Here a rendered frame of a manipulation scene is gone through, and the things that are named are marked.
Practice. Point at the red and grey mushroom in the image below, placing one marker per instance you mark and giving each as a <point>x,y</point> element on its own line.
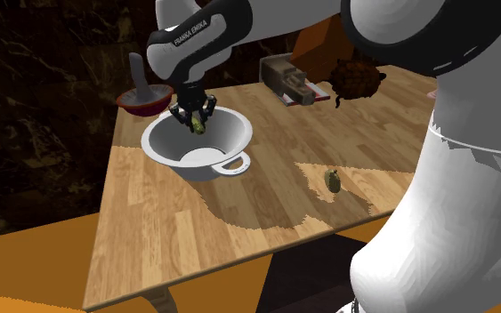
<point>143,97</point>

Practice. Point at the white and red flat book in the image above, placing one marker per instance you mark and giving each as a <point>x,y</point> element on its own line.
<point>317,93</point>

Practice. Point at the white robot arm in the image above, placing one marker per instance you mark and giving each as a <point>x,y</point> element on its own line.
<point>449,216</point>

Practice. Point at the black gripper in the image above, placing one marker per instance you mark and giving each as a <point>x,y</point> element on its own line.
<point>191,94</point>

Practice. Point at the green pickle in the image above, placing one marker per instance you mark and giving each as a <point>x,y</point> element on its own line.
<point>198,125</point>
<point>332,180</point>

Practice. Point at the brown wooden block toy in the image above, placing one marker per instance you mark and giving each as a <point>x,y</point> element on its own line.
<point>287,78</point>

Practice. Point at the light wooden table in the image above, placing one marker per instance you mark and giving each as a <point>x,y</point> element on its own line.
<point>167,216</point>

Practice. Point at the dark brown spiky ball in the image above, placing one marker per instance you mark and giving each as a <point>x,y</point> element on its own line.
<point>354,80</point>

